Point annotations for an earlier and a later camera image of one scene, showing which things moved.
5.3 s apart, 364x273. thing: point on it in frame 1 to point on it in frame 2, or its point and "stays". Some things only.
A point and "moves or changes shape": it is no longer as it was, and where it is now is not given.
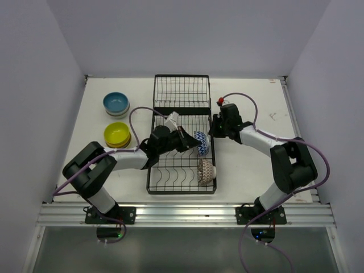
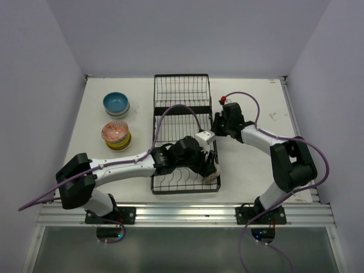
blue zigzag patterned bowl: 202,149 moves or changes shape
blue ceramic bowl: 115,102 stays
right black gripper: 214,131 stays
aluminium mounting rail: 186,214 stays
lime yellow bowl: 117,132 to 119,144
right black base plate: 276,216 stays
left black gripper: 186,140 to 204,168
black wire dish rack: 184,172 stays
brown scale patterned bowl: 206,172 moves or changes shape
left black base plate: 127,215 stays
